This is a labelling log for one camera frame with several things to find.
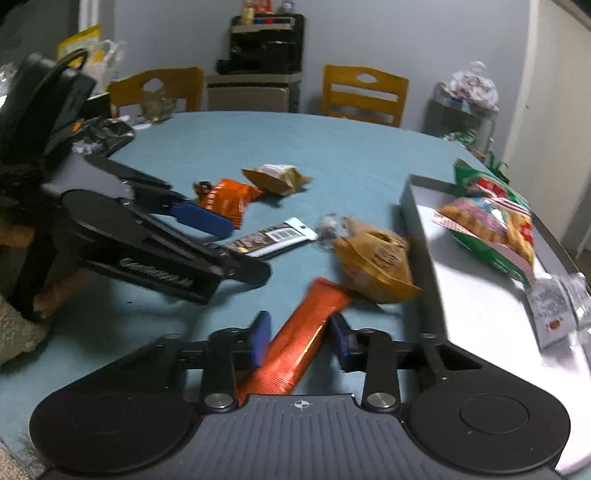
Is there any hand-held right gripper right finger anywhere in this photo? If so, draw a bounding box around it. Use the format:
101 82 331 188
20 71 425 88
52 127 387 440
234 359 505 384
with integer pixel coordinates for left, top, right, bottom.
329 313 483 412

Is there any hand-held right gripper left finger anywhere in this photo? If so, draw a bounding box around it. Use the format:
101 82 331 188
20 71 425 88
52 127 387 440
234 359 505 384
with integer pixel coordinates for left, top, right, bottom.
99 310 273 412

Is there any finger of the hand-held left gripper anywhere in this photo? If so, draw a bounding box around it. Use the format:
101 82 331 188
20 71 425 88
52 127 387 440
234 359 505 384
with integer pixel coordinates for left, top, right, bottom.
134 216 272 288
85 154 235 240

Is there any dark chocolate bar wrapper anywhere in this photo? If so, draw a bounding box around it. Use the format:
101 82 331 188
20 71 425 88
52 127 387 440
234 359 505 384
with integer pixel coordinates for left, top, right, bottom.
203 218 319 258

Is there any long orange snack bar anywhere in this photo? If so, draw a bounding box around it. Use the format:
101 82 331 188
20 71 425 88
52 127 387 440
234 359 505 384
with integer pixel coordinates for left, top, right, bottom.
235 277 354 408

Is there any small clear candy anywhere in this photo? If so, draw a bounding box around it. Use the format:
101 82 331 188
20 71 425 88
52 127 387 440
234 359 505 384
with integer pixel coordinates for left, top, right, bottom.
314 213 345 251

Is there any grey metal tray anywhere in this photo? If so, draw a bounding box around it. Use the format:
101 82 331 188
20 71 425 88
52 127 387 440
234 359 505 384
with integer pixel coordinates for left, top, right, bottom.
399 173 591 374

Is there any person's left hand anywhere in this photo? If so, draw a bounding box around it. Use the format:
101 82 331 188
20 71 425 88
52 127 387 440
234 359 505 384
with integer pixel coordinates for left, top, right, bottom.
0 217 91 320

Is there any orange snack packet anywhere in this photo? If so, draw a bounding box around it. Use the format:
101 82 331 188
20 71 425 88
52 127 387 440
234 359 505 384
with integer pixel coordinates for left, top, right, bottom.
203 178 264 230

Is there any brown packet with white label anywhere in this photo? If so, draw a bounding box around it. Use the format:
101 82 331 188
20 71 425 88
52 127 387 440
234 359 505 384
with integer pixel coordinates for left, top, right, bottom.
241 164 314 197

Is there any golden brown snack packet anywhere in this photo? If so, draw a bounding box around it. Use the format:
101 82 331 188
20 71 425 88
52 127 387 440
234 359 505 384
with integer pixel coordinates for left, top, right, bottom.
332 217 424 304

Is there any glass jar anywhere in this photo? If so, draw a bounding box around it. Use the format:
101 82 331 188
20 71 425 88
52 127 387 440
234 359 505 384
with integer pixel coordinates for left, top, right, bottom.
140 88 177 123

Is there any wooden chair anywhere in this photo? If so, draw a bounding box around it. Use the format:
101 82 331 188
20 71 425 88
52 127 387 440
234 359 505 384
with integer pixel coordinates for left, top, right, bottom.
107 67 205 121
321 65 410 128

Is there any white plastic bag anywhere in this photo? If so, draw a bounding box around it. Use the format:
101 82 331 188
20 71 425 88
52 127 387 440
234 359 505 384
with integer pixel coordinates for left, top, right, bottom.
92 39 128 91

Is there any black water dispenser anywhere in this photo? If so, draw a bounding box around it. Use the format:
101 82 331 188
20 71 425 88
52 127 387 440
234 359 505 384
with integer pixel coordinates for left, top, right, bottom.
207 14 305 114

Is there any yellow bag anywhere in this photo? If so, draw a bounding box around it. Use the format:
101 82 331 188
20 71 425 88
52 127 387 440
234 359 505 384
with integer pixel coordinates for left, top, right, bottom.
57 25 103 71

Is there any green chips bag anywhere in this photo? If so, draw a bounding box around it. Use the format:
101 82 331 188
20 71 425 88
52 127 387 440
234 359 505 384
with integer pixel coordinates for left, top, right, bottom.
433 157 537 283

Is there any small white packet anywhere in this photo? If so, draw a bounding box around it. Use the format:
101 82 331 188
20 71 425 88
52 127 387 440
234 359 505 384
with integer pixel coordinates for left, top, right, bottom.
525 272 591 357

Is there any metal trolley rack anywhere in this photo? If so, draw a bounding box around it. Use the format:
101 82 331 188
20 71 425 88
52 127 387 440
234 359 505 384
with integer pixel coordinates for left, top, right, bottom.
422 83 499 160

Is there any clear plastic bag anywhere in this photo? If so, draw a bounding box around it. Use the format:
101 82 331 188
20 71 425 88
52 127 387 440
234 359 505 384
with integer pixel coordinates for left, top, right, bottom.
442 61 500 112

